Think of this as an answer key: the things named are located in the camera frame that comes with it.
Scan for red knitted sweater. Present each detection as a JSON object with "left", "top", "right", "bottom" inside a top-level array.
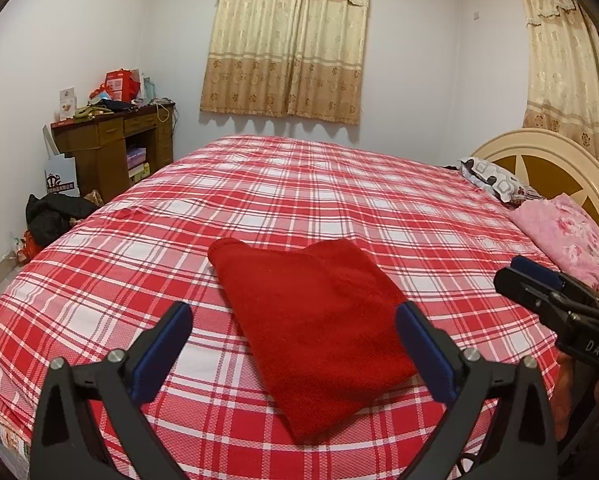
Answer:
[{"left": 208, "top": 238, "right": 420, "bottom": 445}]

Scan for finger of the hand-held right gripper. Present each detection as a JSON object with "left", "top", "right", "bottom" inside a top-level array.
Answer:
[
  {"left": 510, "top": 255, "right": 599, "bottom": 306},
  {"left": 494, "top": 266, "right": 599, "bottom": 331}
]

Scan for red plastic bag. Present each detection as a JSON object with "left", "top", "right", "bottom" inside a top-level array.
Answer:
[{"left": 16, "top": 230, "right": 42, "bottom": 266}]

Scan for red gift box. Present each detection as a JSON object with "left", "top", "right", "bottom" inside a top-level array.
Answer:
[{"left": 104, "top": 69, "right": 141, "bottom": 103}]

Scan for beige floral side curtain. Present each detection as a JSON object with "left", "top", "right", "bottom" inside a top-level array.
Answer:
[{"left": 514, "top": 0, "right": 599, "bottom": 181}]

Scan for person's right hand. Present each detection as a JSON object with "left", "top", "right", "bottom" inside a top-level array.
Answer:
[{"left": 552, "top": 351, "right": 584, "bottom": 442}]

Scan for grey patterned pillow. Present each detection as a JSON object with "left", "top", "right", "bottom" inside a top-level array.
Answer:
[{"left": 459, "top": 157, "right": 543, "bottom": 205}]

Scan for pink floral quilt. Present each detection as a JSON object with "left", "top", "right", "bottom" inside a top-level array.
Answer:
[{"left": 508, "top": 194, "right": 599, "bottom": 291}]

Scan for brown wooden desk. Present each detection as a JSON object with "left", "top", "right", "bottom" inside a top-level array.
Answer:
[{"left": 50, "top": 104, "right": 176, "bottom": 203}]

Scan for cream wooden headboard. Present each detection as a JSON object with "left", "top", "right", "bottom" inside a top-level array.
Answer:
[{"left": 472, "top": 128, "right": 599, "bottom": 241}]

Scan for black clothes pile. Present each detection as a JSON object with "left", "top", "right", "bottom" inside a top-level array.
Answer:
[{"left": 26, "top": 192, "right": 100, "bottom": 248}]

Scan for bed with red plaid sheet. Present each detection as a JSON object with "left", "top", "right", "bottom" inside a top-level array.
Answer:
[{"left": 0, "top": 134, "right": 599, "bottom": 480}]

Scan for stacked boxes under desk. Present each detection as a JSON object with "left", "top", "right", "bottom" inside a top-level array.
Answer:
[{"left": 126, "top": 147, "right": 150, "bottom": 181}]

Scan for white paper bag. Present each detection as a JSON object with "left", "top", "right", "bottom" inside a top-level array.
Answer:
[{"left": 42, "top": 125, "right": 80, "bottom": 197}]

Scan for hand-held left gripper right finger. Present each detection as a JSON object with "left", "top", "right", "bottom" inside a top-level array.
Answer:
[{"left": 395, "top": 301, "right": 560, "bottom": 480}]

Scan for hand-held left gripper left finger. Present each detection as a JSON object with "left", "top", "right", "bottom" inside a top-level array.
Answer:
[{"left": 29, "top": 301, "right": 195, "bottom": 480}]

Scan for white standing card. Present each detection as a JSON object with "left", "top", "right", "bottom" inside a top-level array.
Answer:
[{"left": 59, "top": 87, "right": 78, "bottom": 122}]

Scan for beige window curtain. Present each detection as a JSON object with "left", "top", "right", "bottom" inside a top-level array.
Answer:
[{"left": 200, "top": 0, "right": 371, "bottom": 126}]

